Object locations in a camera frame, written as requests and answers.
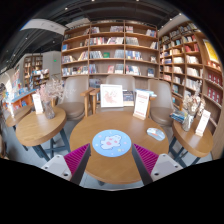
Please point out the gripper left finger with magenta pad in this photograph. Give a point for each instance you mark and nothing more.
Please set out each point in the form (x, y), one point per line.
(70, 167)

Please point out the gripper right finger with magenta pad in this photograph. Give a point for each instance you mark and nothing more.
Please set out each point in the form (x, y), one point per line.
(152, 166)

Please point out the light blue computer mouse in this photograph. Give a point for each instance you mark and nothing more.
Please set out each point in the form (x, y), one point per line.
(156, 133)

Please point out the round blue mouse pad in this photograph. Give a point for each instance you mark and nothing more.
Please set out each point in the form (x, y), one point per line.
(111, 143)

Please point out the round wooden right table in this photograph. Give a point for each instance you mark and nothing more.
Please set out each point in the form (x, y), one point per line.
(199, 146)

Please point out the round wooden table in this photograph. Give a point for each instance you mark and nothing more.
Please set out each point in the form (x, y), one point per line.
(36, 131)
(122, 169)
(199, 146)

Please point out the round wooden centre table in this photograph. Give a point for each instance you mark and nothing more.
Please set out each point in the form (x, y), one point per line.
(122, 169)

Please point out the round wooden left table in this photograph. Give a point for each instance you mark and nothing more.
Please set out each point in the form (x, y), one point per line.
(36, 131)

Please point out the stack of books right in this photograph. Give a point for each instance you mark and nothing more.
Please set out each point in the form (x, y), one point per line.
(178, 116)

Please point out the white red-text sign stand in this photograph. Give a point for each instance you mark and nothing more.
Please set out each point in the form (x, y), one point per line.
(141, 104)

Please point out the brown armchair on left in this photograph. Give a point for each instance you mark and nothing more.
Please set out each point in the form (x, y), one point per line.
(75, 100)

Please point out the white sign on left table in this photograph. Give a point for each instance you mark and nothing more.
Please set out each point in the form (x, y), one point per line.
(37, 103)

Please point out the white sign on table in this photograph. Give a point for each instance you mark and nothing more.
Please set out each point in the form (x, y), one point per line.
(37, 103)
(202, 123)

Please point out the brown armchair on right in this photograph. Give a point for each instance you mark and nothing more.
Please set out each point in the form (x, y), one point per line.
(162, 106)

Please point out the dark book on table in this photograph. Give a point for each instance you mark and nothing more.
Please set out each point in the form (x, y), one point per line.
(128, 98)

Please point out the white sign on right table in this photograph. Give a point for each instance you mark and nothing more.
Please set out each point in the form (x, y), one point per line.
(202, 123)

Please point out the glass vase dried white flowers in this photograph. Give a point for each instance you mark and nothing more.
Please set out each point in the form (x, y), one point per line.
(194, 105)

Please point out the glass vase dried pink flowers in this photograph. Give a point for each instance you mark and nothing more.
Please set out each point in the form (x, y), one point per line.
(49, 91)

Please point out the white framed pink picture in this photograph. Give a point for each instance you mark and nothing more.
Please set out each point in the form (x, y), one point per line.
(111, 95)

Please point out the orange blue display counter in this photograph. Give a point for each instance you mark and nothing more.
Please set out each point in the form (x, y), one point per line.
(24, 99)

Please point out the distant wooden left bookshelf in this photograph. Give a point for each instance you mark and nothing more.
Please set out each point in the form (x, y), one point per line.
(34, 74)

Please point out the large wooden centre bookshelf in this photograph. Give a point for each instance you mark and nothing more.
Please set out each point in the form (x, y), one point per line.
(111, 47)

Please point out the wooden right wall bookshelf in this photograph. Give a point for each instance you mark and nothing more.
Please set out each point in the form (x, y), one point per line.
(187, 57)

